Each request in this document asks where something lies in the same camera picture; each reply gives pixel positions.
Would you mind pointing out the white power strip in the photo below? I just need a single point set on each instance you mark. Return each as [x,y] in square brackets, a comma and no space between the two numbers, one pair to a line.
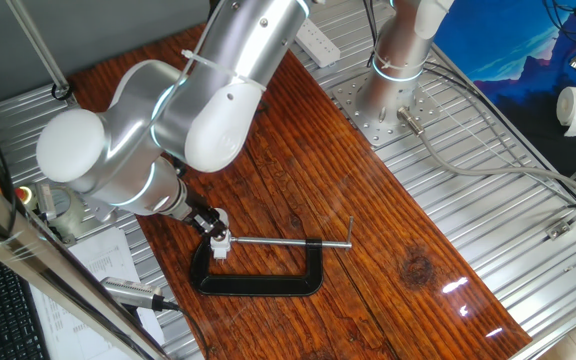
[320,47]

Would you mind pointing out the white lamp socket adapter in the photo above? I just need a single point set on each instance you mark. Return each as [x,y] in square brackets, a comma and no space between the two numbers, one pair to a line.
[220,246]

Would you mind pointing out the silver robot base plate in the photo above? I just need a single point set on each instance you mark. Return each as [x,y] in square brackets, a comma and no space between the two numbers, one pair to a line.
[348,97]

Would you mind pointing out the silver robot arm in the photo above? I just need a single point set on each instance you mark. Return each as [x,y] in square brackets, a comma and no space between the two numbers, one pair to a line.
[118,150]

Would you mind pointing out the brown wooden board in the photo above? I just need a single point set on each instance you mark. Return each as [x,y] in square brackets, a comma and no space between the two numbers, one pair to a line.
[318,175]

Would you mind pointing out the blue landscape poster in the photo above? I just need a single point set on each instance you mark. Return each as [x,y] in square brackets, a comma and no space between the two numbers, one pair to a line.
[508,50]

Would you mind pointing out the silver metal bracket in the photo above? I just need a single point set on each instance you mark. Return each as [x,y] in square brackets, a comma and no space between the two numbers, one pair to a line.
[44,200]

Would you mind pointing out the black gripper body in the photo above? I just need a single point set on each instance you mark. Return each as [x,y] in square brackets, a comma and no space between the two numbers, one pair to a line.
[199,210]

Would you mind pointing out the black keyboard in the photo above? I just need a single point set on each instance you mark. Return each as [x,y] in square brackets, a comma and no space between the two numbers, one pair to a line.
[3,310]

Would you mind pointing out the red emergency stop button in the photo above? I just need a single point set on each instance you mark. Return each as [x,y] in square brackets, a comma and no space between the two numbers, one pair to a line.
[25,195]

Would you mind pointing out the silver ribbed depth camera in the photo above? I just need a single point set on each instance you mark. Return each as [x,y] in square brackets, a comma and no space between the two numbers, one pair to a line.
[128,292]

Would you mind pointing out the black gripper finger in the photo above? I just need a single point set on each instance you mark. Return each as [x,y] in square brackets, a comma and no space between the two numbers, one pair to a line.
[210,227]

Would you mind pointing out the printed paper sheets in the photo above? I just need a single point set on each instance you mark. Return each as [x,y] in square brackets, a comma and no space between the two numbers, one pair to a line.
[103,255]

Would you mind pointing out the black C-clamp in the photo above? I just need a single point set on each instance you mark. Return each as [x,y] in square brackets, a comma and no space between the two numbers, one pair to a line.
[258,286]

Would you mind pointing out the aluminium profile post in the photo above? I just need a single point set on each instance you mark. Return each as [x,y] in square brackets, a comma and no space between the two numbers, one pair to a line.
[38,50]

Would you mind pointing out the shiny metal frame bar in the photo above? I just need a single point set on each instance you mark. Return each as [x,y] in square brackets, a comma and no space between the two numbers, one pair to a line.
[43,260]

